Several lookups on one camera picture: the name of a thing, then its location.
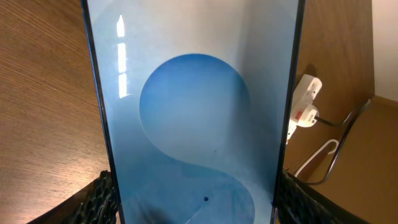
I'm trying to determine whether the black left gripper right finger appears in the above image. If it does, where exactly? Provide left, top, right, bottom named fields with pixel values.
left=275, top=171, right=369, bottom=224

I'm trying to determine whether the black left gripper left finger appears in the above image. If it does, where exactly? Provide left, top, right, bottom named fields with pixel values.
left=29, top=170, right=118, bottom=224

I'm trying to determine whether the black charger cable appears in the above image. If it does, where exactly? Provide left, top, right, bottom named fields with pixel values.
left=306, top=98, right=371, bottom=185

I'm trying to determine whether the white power strip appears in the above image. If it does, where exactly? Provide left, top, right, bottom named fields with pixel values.
left=286, top=74, right=322, bottom=143

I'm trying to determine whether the white power strip cord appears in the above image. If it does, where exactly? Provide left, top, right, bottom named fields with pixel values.
left=294, top=139, right=340, bottom=178

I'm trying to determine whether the white charger plug adapter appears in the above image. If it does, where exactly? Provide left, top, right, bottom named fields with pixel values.
left=289, top=101, right=319, bottom=128

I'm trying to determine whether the blue Samsung Galaxy smartphone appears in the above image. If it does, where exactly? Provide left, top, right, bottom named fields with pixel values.
left=81, top=0, right=305, bottom=224

